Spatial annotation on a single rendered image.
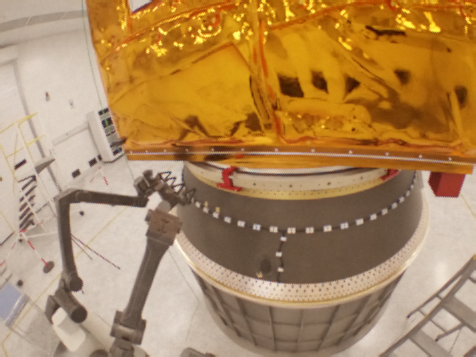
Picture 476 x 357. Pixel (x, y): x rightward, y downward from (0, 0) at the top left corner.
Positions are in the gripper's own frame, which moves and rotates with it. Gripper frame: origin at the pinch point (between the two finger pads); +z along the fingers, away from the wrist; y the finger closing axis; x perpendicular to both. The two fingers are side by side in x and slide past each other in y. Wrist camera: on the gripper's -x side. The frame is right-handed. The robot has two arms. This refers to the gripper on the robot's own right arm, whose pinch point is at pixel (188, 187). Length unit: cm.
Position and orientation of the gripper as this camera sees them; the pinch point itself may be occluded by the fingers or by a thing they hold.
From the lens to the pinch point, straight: 107.2
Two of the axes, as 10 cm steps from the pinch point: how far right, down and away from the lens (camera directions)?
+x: 2.8, 7.6, 5.8
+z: 6.4, -6.0, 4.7
